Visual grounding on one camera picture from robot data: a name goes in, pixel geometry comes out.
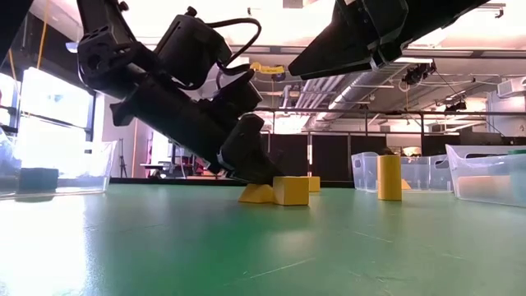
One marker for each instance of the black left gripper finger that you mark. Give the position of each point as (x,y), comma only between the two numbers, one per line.
(246,152)

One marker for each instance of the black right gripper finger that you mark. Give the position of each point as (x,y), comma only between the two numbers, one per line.
(328,57)

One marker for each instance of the yellow triangular block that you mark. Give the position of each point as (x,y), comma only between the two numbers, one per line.
(406,186)
(255,195)

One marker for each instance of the yellow cube block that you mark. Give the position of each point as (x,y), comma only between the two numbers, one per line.
(291,191)
(315,183)

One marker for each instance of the yellow cylinder block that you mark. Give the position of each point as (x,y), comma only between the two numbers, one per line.
(389,177)

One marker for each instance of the long yellow block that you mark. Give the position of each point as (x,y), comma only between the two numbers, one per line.
(483,187)

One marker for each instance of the green cylinder block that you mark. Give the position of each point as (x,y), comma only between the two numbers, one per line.
(518,172)

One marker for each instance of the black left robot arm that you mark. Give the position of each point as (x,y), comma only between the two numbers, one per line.
(104,61)

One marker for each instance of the black ceiling device cluster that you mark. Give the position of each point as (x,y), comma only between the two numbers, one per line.
(418,73)

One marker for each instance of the yellow gripper tag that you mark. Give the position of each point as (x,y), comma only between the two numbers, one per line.
(267,68)

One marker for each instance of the black tripod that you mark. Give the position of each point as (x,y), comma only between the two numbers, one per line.
(122,158)

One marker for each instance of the grey overhead rig bar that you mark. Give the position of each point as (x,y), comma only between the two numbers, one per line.
(452,52)

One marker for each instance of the black partition panels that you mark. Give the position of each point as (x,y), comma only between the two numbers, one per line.
(328,156)

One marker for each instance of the green table mat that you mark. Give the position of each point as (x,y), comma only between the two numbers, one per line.
(205,246)

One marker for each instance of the clear plastic bin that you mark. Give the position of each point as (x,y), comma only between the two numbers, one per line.
(481,164)
(82,172)
(363,172)

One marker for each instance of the bright window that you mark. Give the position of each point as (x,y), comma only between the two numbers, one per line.
(53,98)

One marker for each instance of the white air conditioner unit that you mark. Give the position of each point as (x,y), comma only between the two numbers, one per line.
(511,87)

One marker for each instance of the silver ventilation duct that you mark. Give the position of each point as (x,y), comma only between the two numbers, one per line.
(357,86)

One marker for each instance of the black ceiling camera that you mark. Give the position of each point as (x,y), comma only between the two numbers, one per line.
(279,77)

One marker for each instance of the black table frame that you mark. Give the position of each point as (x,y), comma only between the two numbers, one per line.
(164,181)

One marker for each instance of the black metal rack frame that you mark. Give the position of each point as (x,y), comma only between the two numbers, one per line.
(370,111)

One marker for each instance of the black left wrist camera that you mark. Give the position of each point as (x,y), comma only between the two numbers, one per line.
(193,49)

